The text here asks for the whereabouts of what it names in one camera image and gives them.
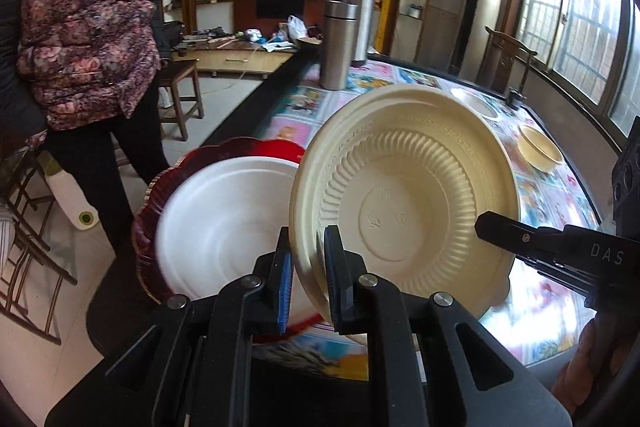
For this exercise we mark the small steel thermos flask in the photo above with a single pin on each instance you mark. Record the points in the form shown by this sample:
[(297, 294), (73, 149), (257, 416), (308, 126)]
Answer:
[(339, 52)]

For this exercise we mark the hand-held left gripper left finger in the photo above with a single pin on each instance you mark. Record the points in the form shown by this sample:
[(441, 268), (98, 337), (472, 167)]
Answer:
[(284, 292)]

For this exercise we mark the person's right hand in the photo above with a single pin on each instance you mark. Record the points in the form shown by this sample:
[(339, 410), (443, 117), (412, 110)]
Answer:
[(580, 372)]

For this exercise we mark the white foam bowl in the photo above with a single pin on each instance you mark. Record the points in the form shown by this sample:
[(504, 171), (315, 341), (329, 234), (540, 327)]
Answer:
[(477, 104), (225, 227)]

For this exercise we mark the small black round holder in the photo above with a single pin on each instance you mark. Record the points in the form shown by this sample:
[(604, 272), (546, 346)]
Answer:
[(515, 99)]

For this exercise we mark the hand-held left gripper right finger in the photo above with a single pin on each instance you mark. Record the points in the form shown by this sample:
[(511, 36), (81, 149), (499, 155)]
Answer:
[(332, 282)]

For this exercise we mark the barred window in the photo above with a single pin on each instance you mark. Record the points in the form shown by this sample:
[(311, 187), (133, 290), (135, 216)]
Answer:
[(575, 7)]

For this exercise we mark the dark wooden stool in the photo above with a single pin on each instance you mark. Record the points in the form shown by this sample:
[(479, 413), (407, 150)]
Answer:
[(177, 72)]

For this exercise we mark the white plastic bag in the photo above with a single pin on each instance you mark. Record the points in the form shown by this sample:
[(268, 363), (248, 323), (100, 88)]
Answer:
[(297, 28)]

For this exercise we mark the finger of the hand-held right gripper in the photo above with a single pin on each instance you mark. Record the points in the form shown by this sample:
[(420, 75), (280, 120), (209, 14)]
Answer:
[(530, 244)]

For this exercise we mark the beige tower air conditioner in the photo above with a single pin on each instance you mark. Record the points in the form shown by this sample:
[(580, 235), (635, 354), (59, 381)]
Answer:
[(487, 7)]

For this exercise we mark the light wooden television cabinet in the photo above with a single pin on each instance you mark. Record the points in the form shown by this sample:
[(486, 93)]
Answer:
[(240, 59)]

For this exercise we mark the white container with green spot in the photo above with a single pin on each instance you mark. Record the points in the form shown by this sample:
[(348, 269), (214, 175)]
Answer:
[(70, 199)]

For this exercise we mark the beige ribbed plastic bowl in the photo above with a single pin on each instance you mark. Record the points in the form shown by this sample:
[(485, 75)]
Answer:
[(410, 187), (540, 152)]

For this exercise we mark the red scalloped glass plate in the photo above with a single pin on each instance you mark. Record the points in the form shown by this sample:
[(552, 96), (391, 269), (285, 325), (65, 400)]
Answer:
[(145, 237)]

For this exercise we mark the dark wooden chair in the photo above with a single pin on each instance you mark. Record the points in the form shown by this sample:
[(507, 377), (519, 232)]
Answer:
[(502, 57)]

